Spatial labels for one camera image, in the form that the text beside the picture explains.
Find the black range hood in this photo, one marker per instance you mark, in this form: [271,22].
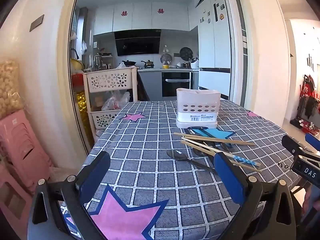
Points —
[137,43]

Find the wooden chopstick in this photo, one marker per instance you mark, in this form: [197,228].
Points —
[195,146]
[190,140]
[220,140]

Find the person's right forearm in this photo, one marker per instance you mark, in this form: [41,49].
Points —
[311,197]

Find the grey checked star tablecloth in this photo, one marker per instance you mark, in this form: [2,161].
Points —
[150,160]

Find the gold foil package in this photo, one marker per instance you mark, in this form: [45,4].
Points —
[82,103]

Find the stack of pink stools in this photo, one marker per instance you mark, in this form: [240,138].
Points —
[22,155]

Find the grey wall switch panel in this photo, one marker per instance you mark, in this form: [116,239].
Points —
[36,23]

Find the black wok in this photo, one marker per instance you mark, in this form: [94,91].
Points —
[129,62]

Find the blue patterned chopstick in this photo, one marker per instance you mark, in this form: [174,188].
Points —
[247,161]

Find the white plastic utensil holder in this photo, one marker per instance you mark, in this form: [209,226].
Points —
[197,105]

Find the black round strainer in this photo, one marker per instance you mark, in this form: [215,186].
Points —
[186,53]

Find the white plastic storage rack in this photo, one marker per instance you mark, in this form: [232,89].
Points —
[107,80]

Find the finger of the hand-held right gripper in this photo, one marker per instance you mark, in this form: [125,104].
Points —
[292,143]
[313,140]

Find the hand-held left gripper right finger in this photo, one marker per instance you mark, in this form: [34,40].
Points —
[228,180]

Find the metal cooking pot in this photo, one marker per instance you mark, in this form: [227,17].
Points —
[148,63]

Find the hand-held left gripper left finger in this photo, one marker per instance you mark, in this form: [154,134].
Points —
[95,177]

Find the black built-in oven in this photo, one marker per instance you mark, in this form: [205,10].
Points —
[176,83]

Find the bag of white puffed snacks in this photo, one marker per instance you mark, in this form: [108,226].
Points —
[7,87]

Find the red hanging decorations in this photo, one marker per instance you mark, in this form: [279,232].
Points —
[307,100]

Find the round hanging pot lid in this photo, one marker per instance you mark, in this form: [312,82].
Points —
[165,58]

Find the white upper kitchen cabinets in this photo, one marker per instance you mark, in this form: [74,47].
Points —
[140,17]

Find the red paper decal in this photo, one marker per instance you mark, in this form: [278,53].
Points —
[123,13]
[160,11]

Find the white refrigerator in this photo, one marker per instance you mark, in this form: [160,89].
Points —
[215,42]

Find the white rice cooker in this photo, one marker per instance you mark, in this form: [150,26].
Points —
[194,63]

